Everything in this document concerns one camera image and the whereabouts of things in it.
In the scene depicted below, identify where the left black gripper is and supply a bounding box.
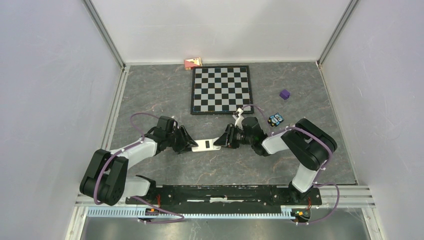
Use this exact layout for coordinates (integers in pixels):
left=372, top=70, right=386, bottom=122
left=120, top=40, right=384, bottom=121
left=165, top=125, right=198, bottom=155

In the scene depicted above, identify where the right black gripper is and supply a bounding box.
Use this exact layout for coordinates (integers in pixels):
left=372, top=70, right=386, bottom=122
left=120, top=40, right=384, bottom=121
left=213, top=123, right=254, bottom=149

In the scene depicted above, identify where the red white remote control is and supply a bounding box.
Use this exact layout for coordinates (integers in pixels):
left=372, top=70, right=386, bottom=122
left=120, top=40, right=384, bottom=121
left=191, top=138, right=222, bottom=153

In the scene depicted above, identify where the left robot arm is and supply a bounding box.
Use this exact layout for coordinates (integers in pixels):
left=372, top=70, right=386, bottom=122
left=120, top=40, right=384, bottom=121
left=79, top=116, right=198, bottom=206

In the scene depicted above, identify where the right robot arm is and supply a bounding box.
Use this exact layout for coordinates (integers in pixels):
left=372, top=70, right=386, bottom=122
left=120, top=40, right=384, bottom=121
left=213, top=117, right=338, bottom=204

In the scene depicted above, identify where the black white chessboard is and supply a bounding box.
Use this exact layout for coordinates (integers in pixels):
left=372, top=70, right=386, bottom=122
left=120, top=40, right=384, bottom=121
left=190, top=65, right=255, bottom=115

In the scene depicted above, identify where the blue owl toy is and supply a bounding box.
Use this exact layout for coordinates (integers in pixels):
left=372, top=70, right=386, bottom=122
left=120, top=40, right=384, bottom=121
left=267, top=113, right=284, bottom=127

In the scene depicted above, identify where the red orange small box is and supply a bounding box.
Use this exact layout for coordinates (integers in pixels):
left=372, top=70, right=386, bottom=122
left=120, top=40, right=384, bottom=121
left=183, top=57, right=203, bottom=70

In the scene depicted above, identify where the purple cube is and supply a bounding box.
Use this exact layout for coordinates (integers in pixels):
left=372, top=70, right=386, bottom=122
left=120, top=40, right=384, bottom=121
left=279, top=89, right=291, bottom=100

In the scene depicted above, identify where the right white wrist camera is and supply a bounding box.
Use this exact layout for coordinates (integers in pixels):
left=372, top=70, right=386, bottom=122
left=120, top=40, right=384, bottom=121
left=232, top=107, right=244, bottom=129

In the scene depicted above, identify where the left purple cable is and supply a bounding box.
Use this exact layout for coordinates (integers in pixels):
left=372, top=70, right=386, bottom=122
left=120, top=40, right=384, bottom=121
left=93, top=112, right=160, bottom=206

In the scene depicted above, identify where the purple cable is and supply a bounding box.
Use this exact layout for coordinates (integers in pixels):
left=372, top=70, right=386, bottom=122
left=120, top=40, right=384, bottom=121
left=241, top=104, right=334, bottom=173
left=93, top=112, right=160, bottom=206

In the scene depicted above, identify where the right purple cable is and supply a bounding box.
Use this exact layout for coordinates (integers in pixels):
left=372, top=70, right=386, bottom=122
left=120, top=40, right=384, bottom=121
left=241, top=104, right=334, bottom=173

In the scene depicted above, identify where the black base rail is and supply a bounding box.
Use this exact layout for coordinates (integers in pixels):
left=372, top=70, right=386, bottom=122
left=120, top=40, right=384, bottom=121
left=143, top=184, right=323, bottom=214

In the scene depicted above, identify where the white slotted cable duct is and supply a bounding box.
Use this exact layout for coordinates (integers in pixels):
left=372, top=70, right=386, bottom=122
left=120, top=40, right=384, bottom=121
left=86, top=205, right=307, bottom=220

